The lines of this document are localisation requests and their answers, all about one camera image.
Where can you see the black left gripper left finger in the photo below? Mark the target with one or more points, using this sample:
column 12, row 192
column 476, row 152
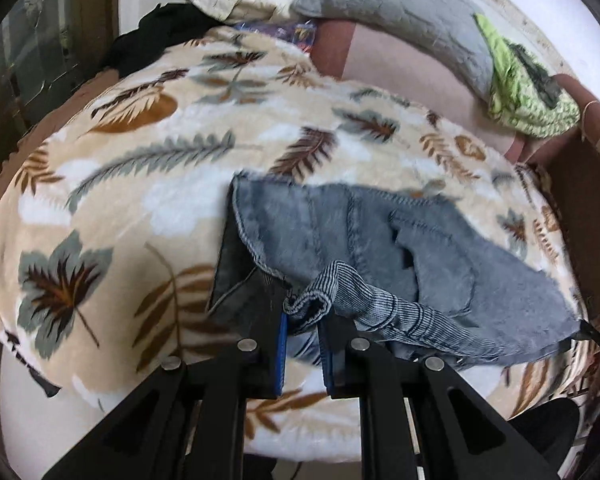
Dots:
column 187, row 421

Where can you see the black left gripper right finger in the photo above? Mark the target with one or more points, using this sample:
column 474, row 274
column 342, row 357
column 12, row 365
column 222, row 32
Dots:
column 420, row 419

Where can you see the blue denim jeans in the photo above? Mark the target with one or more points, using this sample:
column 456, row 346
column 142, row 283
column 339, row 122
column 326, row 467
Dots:
column 411, row 272

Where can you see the beige leaf-print fleece blanket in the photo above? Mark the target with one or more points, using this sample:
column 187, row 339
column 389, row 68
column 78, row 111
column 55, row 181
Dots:
column 111, row 220

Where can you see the green patterned cloth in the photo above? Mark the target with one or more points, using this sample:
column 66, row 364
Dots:
column 523, row 95

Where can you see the black garment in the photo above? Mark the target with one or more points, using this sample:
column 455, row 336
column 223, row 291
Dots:
column 166, row 26

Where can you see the pink maroon sofa cushion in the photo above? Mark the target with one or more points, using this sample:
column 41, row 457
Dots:
column 349, row 50

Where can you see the purple printed packet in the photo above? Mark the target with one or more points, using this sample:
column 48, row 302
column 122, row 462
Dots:
column 300, row 34

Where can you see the glass door wooden cabinet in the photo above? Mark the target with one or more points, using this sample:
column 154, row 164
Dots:
column 48, row 48

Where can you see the grey quilted pillow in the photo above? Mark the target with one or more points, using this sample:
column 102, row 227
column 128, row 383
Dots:
column 444, row 29

